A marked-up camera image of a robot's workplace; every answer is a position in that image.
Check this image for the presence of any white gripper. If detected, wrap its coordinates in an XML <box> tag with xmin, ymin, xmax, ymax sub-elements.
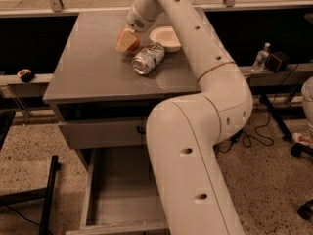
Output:
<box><xmin>115</xmin><ymin>4</ymin><xmax>157</xmax><ymax>54</ymax></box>

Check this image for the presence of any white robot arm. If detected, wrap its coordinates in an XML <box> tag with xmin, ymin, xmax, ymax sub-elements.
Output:
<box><xmin>116</xmin><ymin>0</ymin><xmax>252</xmax><ymax>235</ymax></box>

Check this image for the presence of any grey drawer cabinet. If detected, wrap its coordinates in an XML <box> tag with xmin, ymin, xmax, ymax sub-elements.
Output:
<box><xmin>43</xmin><ymin>10</ymin><xmax>200</xmax><ymax>165</ymax></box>

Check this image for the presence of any grey middle drawer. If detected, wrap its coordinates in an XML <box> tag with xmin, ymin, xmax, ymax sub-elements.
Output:
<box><xmin>59</xmin><ymin>117</ymin><xmax>146</xmax><ymax>150</ymax></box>

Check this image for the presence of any grey open bottom drawer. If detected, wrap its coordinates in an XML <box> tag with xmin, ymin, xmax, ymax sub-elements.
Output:
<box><xmin>67</xmin><ymin>146</ymin><xmax>170</xmax><ymax>235</ymax></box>

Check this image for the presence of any green white soda can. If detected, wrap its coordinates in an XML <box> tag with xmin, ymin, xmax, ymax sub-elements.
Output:
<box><xmin>132</xmin><ymin>43</ymin><xmax>165</xmax><ymax>75</ymax></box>

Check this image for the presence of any white paper bowl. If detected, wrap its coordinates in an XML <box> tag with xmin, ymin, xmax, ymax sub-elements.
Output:
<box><xmin>150</xmin><ymin>26</ymin><xmax>181</xmax><ymax>53</ymax></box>

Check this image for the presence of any black yellow tape measure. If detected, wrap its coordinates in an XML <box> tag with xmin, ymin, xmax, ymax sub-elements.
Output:
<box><xmin>17</xmin><ymin>69</ymin><xmax>35</xmax><ymax>82</ymax></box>

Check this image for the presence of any clear plastic water bottle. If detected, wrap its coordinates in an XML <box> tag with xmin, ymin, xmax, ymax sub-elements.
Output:
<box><xmin>251</xmin><ymin>42</ymin><xmax>271</xmax><ymax>72</ymax></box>

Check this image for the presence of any small black box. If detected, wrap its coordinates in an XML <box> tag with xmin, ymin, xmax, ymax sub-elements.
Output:
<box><xmin>265</xmin><ymin>51</ymin><xmax>291</xmax><ymax>73</ymax></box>

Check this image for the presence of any black drawer handle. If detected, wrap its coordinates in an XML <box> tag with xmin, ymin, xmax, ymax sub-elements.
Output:
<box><xmin>136</xmin><ymin>126</ymin><xmax>146</xmax><ymax>134</ymax></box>

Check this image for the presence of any black power adapter cable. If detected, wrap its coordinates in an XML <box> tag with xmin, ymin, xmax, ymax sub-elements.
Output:
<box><xmin>217</xmin><ymin>62</ymin><xmax>300</xmax><ymax>154</ymax></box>

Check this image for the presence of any black chair frame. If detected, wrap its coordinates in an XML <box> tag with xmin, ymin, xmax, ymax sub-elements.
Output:
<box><xmin>0</xmin><ymin>111</ymin><xmax>61</xmax><ymax>235</ymax></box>

